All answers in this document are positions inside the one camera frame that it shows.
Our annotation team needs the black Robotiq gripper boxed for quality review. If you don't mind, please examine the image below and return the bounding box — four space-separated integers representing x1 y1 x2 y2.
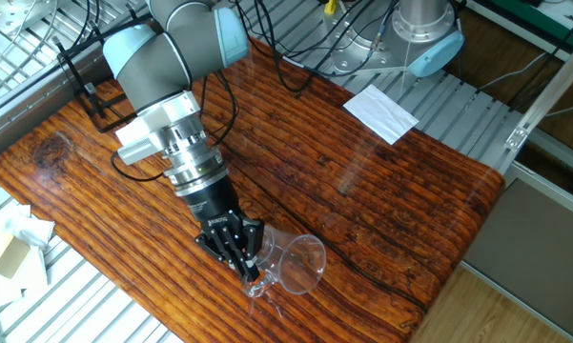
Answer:
175 173 266 283

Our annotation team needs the clear glass cup with handle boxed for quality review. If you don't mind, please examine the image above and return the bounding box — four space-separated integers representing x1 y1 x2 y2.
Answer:
242 223 328 299

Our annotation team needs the glossy wood-pattern table mat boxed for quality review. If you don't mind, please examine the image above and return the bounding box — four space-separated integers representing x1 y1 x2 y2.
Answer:
0 37 506 343

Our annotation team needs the white paper sheet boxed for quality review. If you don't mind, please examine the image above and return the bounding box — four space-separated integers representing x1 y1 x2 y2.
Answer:
342 84 420 146

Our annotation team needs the large wooden block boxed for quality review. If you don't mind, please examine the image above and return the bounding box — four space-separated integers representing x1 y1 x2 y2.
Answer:
0 228 31 280

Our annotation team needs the grey board panel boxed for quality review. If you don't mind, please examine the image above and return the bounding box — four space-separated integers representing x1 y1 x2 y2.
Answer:
460 161 573 343

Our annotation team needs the aluminium plate with holes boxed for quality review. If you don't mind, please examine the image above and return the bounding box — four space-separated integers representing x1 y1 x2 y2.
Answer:
0 0 58 37

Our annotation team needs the white wrist sensor mount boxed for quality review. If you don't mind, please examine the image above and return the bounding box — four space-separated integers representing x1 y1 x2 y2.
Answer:
114 90 201 167

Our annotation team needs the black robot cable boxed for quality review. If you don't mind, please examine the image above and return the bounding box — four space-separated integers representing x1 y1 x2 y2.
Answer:
109 0 387 182

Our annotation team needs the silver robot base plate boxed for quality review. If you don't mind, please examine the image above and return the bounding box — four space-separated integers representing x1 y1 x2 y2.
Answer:
326 0 411 77

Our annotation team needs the grey cable with metal connector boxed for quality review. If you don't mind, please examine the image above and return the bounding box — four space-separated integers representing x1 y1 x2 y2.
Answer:
369 23 387 53

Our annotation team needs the black wire cup rack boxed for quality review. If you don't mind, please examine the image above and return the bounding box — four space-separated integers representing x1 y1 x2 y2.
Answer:
51 35 142 134

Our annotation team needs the metal frame post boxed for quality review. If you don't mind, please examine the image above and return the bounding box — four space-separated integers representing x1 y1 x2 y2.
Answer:
503 30 573 152

